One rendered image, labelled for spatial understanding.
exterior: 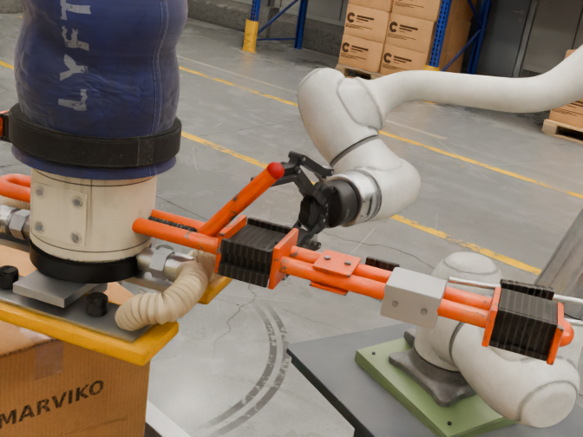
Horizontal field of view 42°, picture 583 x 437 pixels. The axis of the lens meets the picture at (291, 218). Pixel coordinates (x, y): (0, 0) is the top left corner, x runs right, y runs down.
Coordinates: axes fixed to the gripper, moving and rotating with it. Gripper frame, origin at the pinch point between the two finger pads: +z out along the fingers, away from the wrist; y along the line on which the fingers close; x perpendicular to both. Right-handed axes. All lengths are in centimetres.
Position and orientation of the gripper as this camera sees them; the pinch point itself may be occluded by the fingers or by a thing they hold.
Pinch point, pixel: (257, 226)
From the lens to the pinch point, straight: 108.9
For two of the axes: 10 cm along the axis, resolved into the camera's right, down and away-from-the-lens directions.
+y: -1.5, 9.2, 3.5
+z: -6.2, 1.9, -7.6
